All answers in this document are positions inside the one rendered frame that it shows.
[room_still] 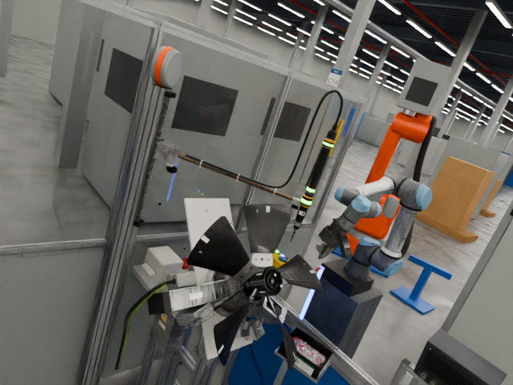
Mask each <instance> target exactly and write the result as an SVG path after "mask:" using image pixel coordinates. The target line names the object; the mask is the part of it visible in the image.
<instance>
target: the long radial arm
mask: <svg viewBox="0 0 513 385"><path fill-rule="evenodd" d="M167 291H169V295H170V302H171V307H172V312H174V311H177V310H180V309H186V308H189V307H193V306H198V305H201V304H205V303H210V302H214V301H217V300H220V299H225V298H226V297H228V296H230V290H229V285H228V280H219V281H214V282H210V283H202V284H198V285H194V286H188V287H184V288H180V289H176V290H167Z"/></svg>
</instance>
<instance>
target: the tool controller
mask: <svg viewBox="0 0 513 385"><path fill-rule="evenodd" d="M413 372H414V373H415V374H417V375H418V376H419V377H420V378H421V379H422V380H424V381H425V382H426V383H428V384H429V385H501V384H502V382H503V380H504V379H505V378H506V376H507V375H506V373H505V372H503V371H502V370H500V369H498V368H497V367H496V366H494V365H493V364H491V363H490V362H488V361H487V360H486V359H484V358H483V357H481V356H479V355H478V354H477V353H476V352H474V351H472V350H471V349H469V348H468V347H467V346H465V345H463V344H462V343H461V342H459V341H457V340H456V339H455V338H453V337H452V336H450V335H448V334H447V333H446V332H445V331H443V330H442V329H439V330H438V331H437V332H435V333H434V334H433V335H432V336H431V337H430V338H429V339H428V340H427V343H426V345H425V346H424V349H423V351H422V353H421V356H420V357H419V359H418V362H417V364H416V366H415V369H414V370H413Z"/></svg>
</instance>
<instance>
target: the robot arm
mask: <svg viewBox="0 0 513 385"><path fill-rule="evenodd" d="M382 194H384V195H389V194H391V195H394V196H396V197H398V198H400V202H399V205H400V206H401V208H400V209H399V212H398V214H397V217H396V219H395V222H394V225H393V226H392V230H391V231H390V234H389V236H388V239H387V241H386V244H385V245H383V246H382V247H380V245H381V243H380V242H379V241H377V240H375V239H373V238H368V237H362V238H361V239H360V240H359V242H358V243H357V247H356V249H355V251H354V252H353V256H352V254H351V250H350V245H349V241H348V239H347V233H348V232H349V231H350V230H351V229H352V228H353V227H354V226H355V225H356V223H357V222H358V221H359V220H360V219H361V218H375V217H377V216H379V215H380V213H381V206H380V204H379V203H378V202H374V201H369V200H368V199H371V198H373V197H376V196H380V195H382ZM334 198H335V199H336V200H337V201H338V202H340V203H342V204H344V205H345V206H347V208H346V209H345V211H344V212H343V213H342V215H341V216H340V217H339V218H333V222H332V223H331V225H327V226H326V227H324V228H323V229H322V231H321V232H320V233H319V237H320V238H321V240H322V241H324V242H325V243H326V244H325V243H323V244H321V245H319V244H317V245H316V248H317V250H318V253H319V256H318V259H319V260H320V259H323V258H325V257H326V256H328V255H329V254H330V253H331V252H333V251H334V250H335V249H336V248H337V247H338V246H340V252H341V255H342V258H349V257H351V258H350V259H349V260H348V262H346V263H345V265H344V271H345V272H346V273H347V274H348V275H350V276H351V277H353V278H355V279H358V280H368V278H369V269H370V266H371V265H372V266H374V267H375V268H376V269H377V270H379V271H381V272H382V273H384V274H385V275H387V276H389V277H390V276H392V275H394V274H395V273H397V272H398V271H399V269H400V268H401V267H402V265H403V260H401V257H402V253H401V249H402V246H403V244H404V243H405V239H406V238H407V236H408V233H409V231H410V228H411V226H412V224H413V221H414V220H415V216H416V215H417V213H419V212H421V210H425V209H426V208H427V207H428V205H429V204H430V202H431V198H432V191H431V189H430V188H429V187H427V186H425V185H424V184H421V183H418V182H416V181H414V180H411V179H409V178H408V177H406V176H399V175H394V176H384V177H382V178H380V179H379V180H377V181H375V182H371V183H367V184H364V185H361V186H356V187H353V188H350V189H348V188H347V187H344V186H341V187H339V188H338V189H337V190H336V192H335V194H334Z"/></svg>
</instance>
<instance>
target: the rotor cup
mask: <svg viewBox="0 0 513 385"><path fill-rule="evenodd" d="M257 273H262V275H257ZM272 278H273V279H274V283H271V279H272ZM255 287H256V294H255V297H254V301H257V300H260V299H261V298H262V297H265V296H275V295H277V294H279V293H280V291H281V289H282V275H281V273H280V272H279V270H278V269H277V268H276V267H273V266H268V267H261V268H259V269H258V270H257V271H256V272H255V273H254V274H253V275H252V276H251V277H250V278H249V279H248V280H247V281H245V282H242V281H241V280H240V290H241V292H242V294H243V295H244V297H245V298H247V297H248V296H250V295H251V293H252V292H253V290H254V289H255ZM261 291H265V293H260V292H261Z"/></svg>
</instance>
